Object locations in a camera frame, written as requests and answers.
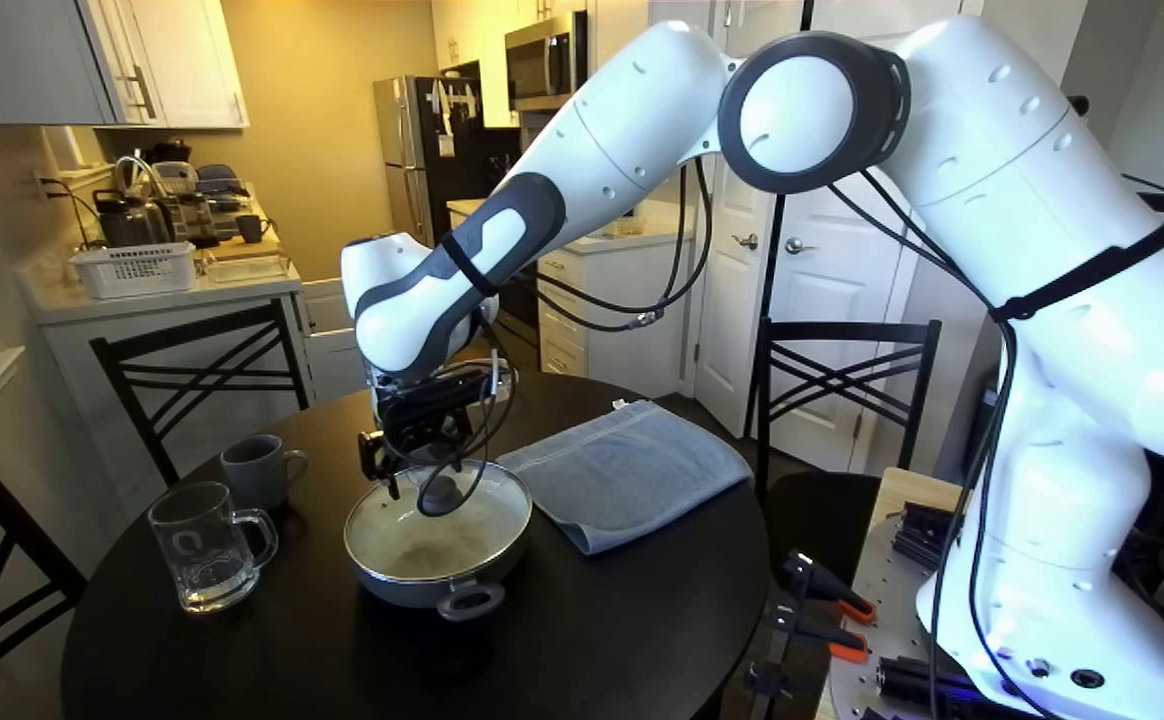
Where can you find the light blue dish towel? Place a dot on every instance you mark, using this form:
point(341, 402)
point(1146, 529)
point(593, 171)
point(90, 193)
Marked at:
point(633, 475)

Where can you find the white panel door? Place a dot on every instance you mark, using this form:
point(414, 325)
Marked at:
point(821, 280)

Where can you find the white upper kitchen cabinet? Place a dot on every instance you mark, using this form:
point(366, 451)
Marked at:
point(74, 60)

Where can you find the grey ceramic mug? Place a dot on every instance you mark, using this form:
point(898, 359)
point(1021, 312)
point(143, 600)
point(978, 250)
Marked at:
point(253, 469)

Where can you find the clear plastic storage bin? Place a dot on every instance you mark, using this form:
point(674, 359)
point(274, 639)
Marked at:
point(134, 271)

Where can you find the dark countertop appliances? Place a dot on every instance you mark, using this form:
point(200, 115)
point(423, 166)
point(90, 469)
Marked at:
point(174, 203)

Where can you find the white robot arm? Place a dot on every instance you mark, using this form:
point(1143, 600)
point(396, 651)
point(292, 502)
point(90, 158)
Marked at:
point(1072, 332)

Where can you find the glass lid with grey knob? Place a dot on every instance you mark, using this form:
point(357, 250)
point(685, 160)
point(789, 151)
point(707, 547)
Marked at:
point(445, 515)

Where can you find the black refrigerator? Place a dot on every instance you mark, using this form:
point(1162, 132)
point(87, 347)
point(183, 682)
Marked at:
point(426, 144)

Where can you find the grey pot with white interior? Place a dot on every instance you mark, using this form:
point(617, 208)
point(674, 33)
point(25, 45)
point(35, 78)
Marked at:
point(423, 586)

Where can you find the clear glass mug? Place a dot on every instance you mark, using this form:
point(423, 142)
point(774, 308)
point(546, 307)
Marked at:
point(204, 554)

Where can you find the white counter peninsula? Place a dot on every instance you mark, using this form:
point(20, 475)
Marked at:
point(74, 360)

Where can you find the white base kitchen cabinet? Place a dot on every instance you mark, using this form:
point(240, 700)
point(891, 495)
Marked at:
point(604, 347)

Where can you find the light wooden robot stand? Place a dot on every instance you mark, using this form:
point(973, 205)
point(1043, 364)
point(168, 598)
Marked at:
point(893, 560)

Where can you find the steel microwave oven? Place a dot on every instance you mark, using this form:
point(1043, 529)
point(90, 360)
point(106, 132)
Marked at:
point(541, 60)

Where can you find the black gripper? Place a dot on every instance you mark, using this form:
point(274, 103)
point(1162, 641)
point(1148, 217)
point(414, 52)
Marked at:
point(436, 404)

